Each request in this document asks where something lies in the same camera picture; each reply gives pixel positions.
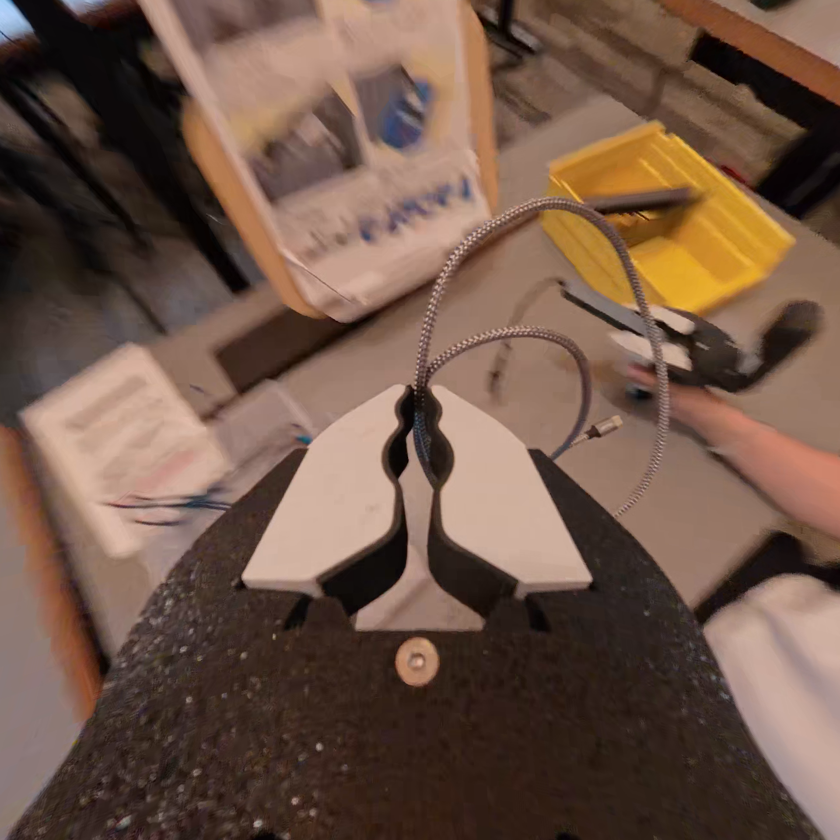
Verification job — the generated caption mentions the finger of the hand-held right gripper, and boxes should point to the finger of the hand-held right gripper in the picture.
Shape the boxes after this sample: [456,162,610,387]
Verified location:
[608,328,695,373]
[643,304,698,337]

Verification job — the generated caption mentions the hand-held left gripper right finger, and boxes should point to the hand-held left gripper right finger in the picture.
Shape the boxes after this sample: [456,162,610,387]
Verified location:
[425,384,595,619]

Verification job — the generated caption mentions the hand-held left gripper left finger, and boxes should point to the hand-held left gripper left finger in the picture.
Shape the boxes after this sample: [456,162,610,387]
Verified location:
[239,384,414,614]

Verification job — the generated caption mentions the yellow plastic bin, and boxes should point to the yellow plastic bin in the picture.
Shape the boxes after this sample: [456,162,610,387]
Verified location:
[539,120,796,316]

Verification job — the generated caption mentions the clear plastic bin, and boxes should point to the clear plastic bin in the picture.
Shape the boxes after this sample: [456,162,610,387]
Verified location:
[98,379,317,559]

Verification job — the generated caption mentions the grey braided usb cable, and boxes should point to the grey braided usb cable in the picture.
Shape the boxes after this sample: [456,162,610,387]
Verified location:
[412,197,672,519]

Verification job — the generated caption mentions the person's right forearm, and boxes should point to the person's right forearm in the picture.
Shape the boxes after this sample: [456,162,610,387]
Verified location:
[702,392,840,526]

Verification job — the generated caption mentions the person's right hand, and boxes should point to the person's right hand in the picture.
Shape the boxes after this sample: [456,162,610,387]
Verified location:
[623,364,721,429]

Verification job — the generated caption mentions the white laminated checklist sheet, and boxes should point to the white laminated checklist sheet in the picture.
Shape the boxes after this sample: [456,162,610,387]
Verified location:
[18,343,227,559]

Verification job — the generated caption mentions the grey desk with wood edge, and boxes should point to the grey desk with wood edge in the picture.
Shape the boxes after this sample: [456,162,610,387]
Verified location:
[659,0,840,109]

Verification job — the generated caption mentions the printed instruction sheet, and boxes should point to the printed instruction sheet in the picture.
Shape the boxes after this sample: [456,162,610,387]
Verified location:
[141,0,493,322]

